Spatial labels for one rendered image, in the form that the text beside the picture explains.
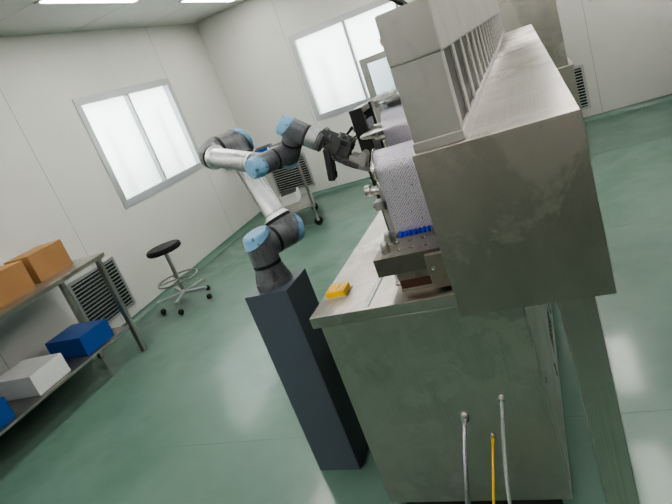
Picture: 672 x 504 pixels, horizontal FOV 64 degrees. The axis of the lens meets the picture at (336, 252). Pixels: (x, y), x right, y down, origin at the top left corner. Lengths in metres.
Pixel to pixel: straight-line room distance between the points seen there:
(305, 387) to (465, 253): 1.52
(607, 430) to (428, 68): 0.76
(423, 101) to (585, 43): 6.46
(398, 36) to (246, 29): 7.20
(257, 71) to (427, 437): 6.67
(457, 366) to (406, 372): 0.17
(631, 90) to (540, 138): 6.59
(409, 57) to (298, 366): 1.64
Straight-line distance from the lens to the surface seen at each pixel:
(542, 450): 1.94
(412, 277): 1.70
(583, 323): 1.07
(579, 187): 0.89
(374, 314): 1.71
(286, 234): 2.19
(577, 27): 7.28
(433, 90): 0.87
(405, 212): 1.82
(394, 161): 1.78
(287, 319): 2.18
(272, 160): 1.91
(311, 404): 2.39
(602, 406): 1.18
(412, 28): 0.87
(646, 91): 7.47
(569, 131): 0.87
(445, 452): 1.99
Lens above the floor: 1.61
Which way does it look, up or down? 18 degrees down
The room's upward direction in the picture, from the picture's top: 20 degrees counter-clockwise
